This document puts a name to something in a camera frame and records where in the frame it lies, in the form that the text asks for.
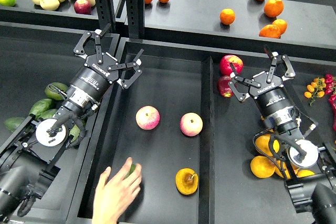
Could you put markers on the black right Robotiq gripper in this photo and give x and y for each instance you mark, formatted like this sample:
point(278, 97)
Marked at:
point(273, 95)

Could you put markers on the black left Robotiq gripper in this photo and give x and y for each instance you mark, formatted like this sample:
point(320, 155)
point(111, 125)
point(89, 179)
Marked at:
point(100, 70)

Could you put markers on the green avocado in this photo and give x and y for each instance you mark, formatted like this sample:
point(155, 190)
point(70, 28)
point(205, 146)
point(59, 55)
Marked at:
point(56, 91)
point(43, 109)
point(131, 170)

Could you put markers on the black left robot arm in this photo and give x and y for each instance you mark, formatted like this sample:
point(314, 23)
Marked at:
point(30, 154)

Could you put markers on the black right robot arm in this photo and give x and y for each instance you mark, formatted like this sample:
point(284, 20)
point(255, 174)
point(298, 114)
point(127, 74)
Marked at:
point(308, 169)

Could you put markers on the yellow pear upper pile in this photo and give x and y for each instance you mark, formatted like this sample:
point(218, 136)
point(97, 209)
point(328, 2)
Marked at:
point(262, 143)

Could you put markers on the green avocado top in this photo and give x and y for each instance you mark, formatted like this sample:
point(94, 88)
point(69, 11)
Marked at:
point(56, 91)

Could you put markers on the bare human hand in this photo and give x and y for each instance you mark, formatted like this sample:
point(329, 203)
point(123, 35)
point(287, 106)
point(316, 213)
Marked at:
point(114, 195)

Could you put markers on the bright red apple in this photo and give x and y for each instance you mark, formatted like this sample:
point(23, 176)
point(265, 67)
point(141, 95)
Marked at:
point(225, 62)

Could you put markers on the dark red apple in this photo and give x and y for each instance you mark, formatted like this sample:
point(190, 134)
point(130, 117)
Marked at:
point(223, 87)

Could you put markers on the orange on shelf front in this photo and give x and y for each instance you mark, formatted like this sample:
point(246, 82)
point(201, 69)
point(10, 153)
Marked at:
point(270, 31)

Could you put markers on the red apple on shelf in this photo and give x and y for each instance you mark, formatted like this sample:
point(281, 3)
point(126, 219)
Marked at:
point(82, 7)

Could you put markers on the orange on shelf right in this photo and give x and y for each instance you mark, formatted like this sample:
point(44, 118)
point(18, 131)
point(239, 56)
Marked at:
point(281, 24)

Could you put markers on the orange cherry tomato bunch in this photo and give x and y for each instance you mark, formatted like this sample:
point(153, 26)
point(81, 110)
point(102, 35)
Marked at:
point(315, 90)

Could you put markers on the orange on shelf middle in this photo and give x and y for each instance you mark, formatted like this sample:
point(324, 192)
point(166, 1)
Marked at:
point(227, 16)

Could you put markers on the red chili peppers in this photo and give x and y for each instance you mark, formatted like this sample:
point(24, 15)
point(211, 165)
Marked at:
point(330, 89)

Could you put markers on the large orange on shelf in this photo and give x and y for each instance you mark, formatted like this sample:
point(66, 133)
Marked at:
point(273, 8)

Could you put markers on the pink apple left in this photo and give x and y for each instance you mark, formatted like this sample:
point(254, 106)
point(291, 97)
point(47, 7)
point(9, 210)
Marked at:
point(147, 117)

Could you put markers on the pink apple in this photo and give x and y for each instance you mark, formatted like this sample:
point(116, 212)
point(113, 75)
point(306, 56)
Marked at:
point(147, 117)
point(191, 124)

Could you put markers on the black left tray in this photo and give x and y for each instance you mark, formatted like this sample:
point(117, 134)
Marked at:
point(31, 58)

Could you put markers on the black tray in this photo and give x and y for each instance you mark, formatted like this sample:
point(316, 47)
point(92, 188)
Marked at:
point(31, 58)
point(179, 79)

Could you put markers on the pink apple right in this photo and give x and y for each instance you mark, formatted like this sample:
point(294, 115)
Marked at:
point(191, 124)

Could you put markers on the black centre tray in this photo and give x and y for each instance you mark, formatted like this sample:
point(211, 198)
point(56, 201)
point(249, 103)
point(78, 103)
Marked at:
point(179, 79)

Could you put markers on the black shelf post right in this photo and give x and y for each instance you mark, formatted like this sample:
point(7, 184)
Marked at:
point(135, 15)

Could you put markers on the black shelf post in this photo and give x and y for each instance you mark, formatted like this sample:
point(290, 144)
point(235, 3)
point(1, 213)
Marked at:
point(106, 14)
point(135, 15)

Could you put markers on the black shelf post left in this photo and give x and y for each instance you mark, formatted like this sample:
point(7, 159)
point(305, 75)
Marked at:
point(106, 14)

